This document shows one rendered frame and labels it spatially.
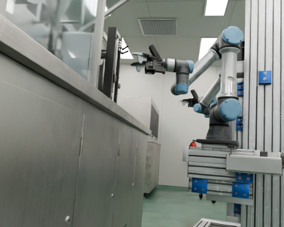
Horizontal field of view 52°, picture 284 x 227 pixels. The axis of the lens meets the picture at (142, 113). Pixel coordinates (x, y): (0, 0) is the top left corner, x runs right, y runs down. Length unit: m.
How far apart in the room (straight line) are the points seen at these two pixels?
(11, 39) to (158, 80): 6.31
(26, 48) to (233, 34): 1.36
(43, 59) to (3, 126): 0.15
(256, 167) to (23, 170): 1.22
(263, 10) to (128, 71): 5.10
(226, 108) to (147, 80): 5.25
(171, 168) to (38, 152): 5.94
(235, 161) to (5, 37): 1.32
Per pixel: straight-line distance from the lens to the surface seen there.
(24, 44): 0.54
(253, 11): 2.14
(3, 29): 0.49
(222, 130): 1.74
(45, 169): 0.68
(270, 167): 1.59
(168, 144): 6.51
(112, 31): 1.78
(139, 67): 1.69
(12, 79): 0.56
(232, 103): 1.63
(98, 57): 1.12
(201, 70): 1.80
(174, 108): 6.59
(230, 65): 1.70
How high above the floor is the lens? 0.71
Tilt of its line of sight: 8 degrees up
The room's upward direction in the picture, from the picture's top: 4 degrees clockwise
